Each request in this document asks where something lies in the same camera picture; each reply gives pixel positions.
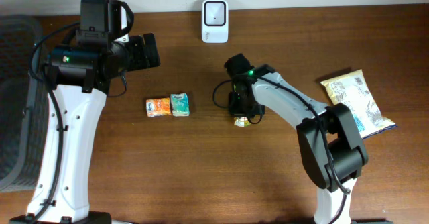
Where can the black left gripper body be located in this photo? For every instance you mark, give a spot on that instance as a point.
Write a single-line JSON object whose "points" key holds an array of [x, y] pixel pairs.
{"points": [[137, 55]]}

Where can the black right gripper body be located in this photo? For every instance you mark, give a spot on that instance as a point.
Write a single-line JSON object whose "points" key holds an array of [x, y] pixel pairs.
{"points": [[238, 106]]}

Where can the green tea drink carton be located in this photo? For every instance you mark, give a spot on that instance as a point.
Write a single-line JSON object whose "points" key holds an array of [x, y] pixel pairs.
{"points": [[241, 122]]}

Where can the orange tissue pack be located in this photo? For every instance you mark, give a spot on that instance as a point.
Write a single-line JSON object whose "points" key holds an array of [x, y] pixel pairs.
{"points": [[158, 107]]}

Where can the teal tissue pack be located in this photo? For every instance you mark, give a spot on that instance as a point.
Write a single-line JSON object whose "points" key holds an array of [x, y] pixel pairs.
{"points": [[179, 105]]}

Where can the yellow snack bag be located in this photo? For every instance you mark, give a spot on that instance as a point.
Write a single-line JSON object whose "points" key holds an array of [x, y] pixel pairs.
{"points": [[351, 90]]}

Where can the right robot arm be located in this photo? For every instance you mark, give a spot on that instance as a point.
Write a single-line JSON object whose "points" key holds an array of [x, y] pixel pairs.
{"points": [[331, 148]]}

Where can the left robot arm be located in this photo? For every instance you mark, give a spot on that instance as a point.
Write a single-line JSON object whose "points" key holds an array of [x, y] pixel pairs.
{"points": [[77, 77]]}

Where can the white barcode scanner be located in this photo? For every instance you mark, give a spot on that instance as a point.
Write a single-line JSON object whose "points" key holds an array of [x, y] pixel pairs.
{"points": [[214, 21]]}

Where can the dark grey plastic basket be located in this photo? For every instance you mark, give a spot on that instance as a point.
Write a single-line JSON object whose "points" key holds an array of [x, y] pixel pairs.
{"points": [[24, 105]]}

